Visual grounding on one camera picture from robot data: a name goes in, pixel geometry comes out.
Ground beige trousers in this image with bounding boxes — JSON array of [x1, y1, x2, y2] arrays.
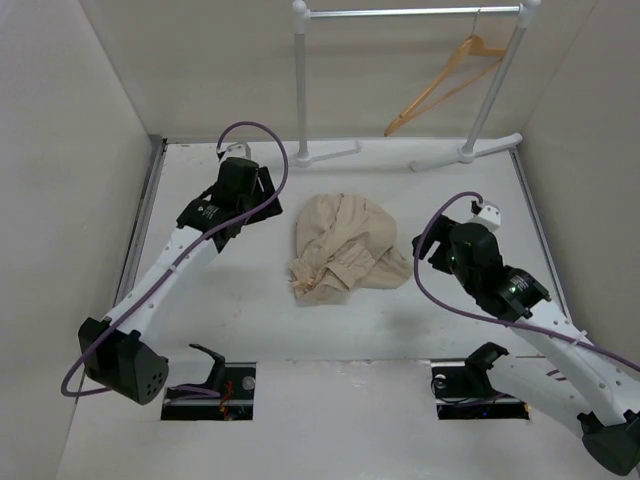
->
[[288, 193, 413, 304]]

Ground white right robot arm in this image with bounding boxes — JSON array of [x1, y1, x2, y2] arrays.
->
[[412, 214, 639, 476]]

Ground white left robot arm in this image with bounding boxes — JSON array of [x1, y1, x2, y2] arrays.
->
[[78, 157, 283, 405]]

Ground wooden clothes hanger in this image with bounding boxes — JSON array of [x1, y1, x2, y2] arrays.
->
[[383, 6, 507, 137]]

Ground white clothes rack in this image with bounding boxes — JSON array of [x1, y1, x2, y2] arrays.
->
[[241, 0, 542, 173]]

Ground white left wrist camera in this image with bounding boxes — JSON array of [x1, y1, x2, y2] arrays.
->
[[225, 142, 252, 160]]

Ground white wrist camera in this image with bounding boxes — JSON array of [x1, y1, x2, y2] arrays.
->
[[225, 142, 252, 160], [469, 200, 502, 232]]

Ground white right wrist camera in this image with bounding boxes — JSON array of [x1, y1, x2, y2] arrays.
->
[[469, 200, 502, 232]]

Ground aluminium frame rail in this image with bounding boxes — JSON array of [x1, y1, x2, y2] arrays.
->
[[114, 135, 167, 305]]

